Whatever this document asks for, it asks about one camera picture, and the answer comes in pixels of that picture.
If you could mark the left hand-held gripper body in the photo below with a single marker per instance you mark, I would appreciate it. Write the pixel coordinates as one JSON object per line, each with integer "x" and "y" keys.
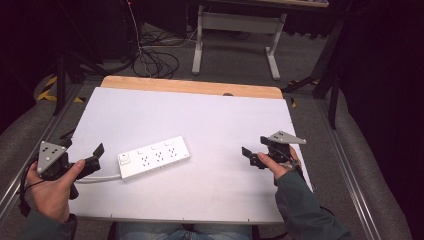
{"x": 52, "y": 159}

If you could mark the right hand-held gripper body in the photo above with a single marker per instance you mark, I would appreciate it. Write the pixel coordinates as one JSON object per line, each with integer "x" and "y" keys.
{"x": 279, "y": 148}

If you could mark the white power strip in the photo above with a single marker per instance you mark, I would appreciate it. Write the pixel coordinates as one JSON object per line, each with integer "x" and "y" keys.
{"x": 154, "y": 156}

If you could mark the person's right hand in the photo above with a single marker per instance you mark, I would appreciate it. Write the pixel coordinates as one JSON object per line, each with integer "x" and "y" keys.
{"x": 279, "y": 164}

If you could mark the person's left hand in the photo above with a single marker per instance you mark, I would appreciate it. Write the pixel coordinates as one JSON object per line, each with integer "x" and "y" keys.
{"x": 52, "y": 190}

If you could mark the black metal stand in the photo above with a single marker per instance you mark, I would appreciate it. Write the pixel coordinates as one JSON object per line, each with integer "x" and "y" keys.
{"x": 326, "y": 80}

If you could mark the person's legs in jeans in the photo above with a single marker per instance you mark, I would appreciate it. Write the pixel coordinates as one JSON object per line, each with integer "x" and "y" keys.
{"x": 186, "y": 231}

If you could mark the black tripod stand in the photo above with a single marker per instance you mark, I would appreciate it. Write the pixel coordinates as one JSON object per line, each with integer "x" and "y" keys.
{"x": 71, "y": 56}

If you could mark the grey metal desk frame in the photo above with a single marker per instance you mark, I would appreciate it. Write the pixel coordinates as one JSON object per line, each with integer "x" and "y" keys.
{"x": 238, "y": 36}

